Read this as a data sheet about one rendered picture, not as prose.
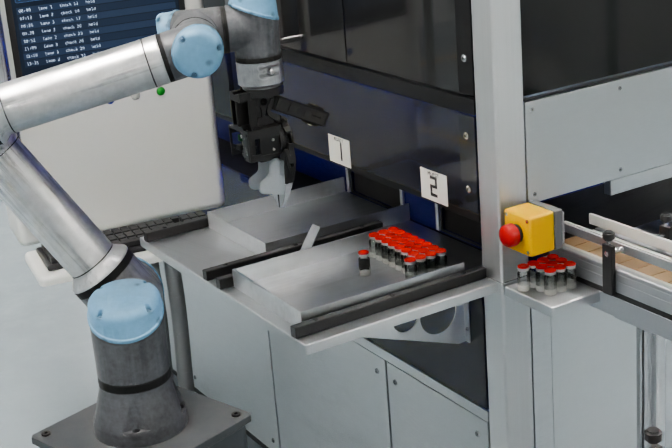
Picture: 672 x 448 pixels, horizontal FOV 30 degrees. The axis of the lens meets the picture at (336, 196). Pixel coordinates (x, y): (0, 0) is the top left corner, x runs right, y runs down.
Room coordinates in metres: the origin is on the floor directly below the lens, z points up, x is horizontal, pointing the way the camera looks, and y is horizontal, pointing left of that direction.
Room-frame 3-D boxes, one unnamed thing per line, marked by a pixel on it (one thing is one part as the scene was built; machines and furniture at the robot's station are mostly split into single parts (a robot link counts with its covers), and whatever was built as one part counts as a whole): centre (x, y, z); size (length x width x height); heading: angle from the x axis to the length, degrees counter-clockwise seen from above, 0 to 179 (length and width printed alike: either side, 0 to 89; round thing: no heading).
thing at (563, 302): (2.05, -0.38, 0.87); 0.14 x 0.13 x 0.02; 120
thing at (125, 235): (2.67, 0.47, 0.82); 0.40 x 0.14 x 0.02; 112
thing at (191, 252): (2.31, 0.04, 0.87); 0.70 x 0.48 x 0.02; 30
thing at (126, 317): (1.83, 0.35, 0.96); 0.13 x 0.12 x 0.14; 7
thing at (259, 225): (2.49, 0.06, 0.90); 0.34 x 0.26 x 0.04; 120
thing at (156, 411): (1.83, 0.34, 0.84); 0.15 x 0.15 x 0.10
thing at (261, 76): (1.99, 0.10, 1.32); 0.08 x 0.08 x 0.05
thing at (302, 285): (2.14, -0.01, 0.90); 0.34 x 0.26 x 0.04; 119
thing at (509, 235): (2.02, -0.30, 0.99); 0.04 x 0.04 x 0.04; 30
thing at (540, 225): (2.04, -0.33, 0.99); 0.08 x 0.07 x 0.07; 120
